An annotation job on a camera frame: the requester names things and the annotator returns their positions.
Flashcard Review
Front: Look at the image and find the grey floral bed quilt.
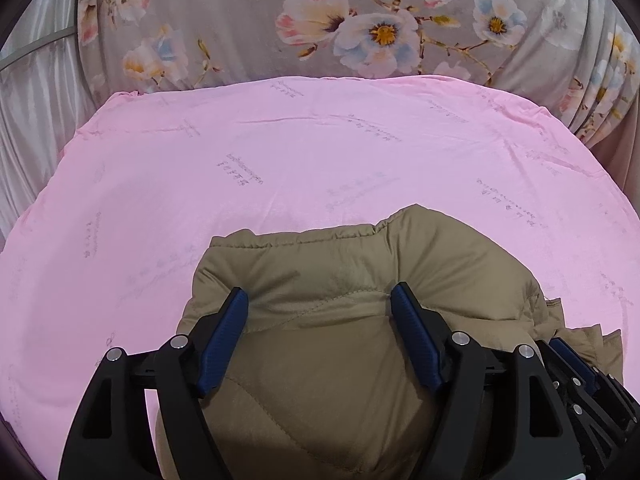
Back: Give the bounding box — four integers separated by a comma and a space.
77, 0, 640, 148

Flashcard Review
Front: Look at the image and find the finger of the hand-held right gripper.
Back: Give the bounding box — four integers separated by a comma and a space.
537, 342, 633, 480
549, 337, 640, 436

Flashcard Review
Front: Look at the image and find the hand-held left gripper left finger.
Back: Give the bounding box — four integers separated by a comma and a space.
57, 287, 250, 480

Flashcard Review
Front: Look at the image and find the khaki padded jacket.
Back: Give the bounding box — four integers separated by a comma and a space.
155, 203, 626, 480

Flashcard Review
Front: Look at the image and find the pink blanket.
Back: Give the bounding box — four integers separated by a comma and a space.
0, 75, 640, 466

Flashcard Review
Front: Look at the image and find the white curtain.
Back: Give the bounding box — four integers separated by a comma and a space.
0, 0, 108, 251

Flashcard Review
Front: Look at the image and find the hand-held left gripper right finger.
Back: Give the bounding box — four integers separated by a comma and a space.
390, 282, 584, 480

